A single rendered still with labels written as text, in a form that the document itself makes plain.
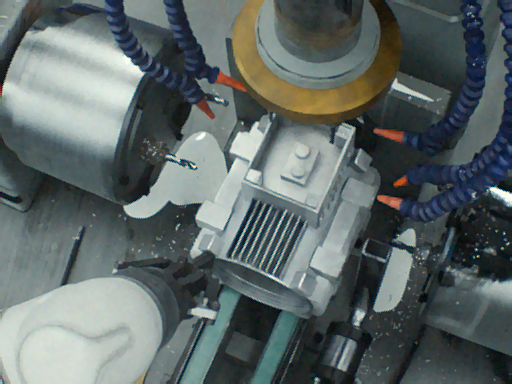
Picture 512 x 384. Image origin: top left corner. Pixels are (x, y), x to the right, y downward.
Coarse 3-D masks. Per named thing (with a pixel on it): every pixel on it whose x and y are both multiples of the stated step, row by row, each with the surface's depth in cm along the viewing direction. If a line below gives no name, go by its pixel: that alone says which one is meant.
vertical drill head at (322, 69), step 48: (288, 0) 83; (336, 0) 81; (384, 0) 97; (240, 48) 95; (288, 48) 91; (336, 48) 89; (384, 48) 94; (288, 96) 93; (336, 96) 92; (384, 96) 95
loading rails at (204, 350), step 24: (360, 240) 140; (240, 312) 133; (288, 312) 127; (192, 336) 125; (216, 336) 126; (240, 336) 133; (288, 336) 126; (312, 336) 135; (192, 360) 125; (216, 360) 129; (240, 360) 132; (264, 360) 125; (288, 360) 123
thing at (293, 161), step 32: (288, 128) 116; (320, 128) 115; (352, 128) 112; (256, 160) 112; (288, 160) 113; (320, 160) 114; (256, 192) 111; (288, 192) 112; (320, 192) 112; (320, 224) 114
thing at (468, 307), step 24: (504, 192) 106; (456, 216) 109; (480, 216) 105; (504, 216) 105; (384, 240) 115; (456, 240) 105; (480, 240) 105; (504, 240) 104; (432, 264) 113; (456, 264) 106; (480, 264) 105; (504, 264) 104; (432, 288) 108; (456, 288) 107; (480, 288) 106; (504, 288) 105; (432, 312) 111; (456, 312) 109; (480, 312) 107; (504, 312) 106; (480, 336) 111; (504, 336) 108
